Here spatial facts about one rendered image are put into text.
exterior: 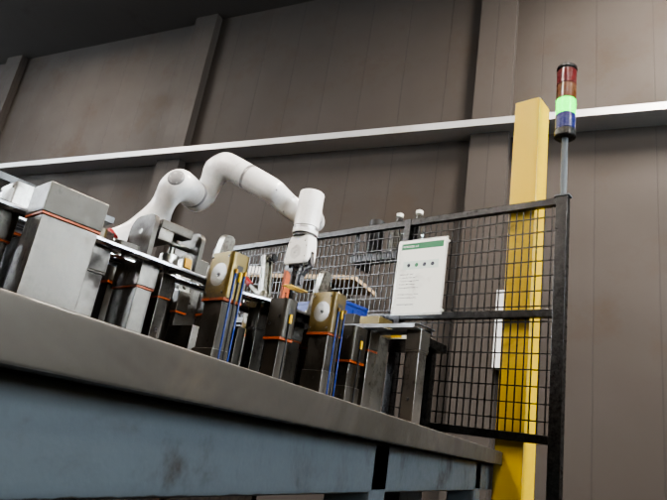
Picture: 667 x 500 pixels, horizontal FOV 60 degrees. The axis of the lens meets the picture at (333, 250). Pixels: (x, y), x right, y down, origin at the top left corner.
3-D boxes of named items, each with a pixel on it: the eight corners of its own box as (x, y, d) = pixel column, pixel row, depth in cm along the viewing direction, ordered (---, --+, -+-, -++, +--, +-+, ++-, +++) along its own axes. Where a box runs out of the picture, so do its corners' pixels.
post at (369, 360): (357, 427, 168) (370, 328, 177) (344, 425, 171) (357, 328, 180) (368, 429, 171) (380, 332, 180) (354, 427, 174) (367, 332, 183)
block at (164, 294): (134, 387, 138) (163, 272, 147) (118, 385, 143) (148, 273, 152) (148, 389, 141) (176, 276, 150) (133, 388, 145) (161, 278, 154)
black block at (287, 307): (274, 412, 142) (294, 297, 152) (247, 408, 149) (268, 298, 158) (289, 415, 146) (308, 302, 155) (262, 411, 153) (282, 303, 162)
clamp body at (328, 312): (323, 421, 149) (342, 290, 160) (290, 416, 157) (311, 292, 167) (338, 424, 153) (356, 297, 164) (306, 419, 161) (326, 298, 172)
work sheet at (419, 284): (441, 313, 211) (449, 235, 221) (390, 315, 226) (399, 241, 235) (444, 315, 212) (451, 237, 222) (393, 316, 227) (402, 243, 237)
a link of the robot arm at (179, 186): (103, 289, 204) (76, 277, 189) (87, 265, 208) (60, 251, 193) (213, 197, 207) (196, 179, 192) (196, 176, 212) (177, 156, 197)
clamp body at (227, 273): (208, 398, 126) (240, 248, 137) (177, 395, 134) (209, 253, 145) (231, 403, 131) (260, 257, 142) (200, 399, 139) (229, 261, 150)
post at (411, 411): (410, 434, 156) (421, 328, 165) (395, 432, 159) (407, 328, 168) (420, 436, 159) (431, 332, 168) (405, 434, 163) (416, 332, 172)
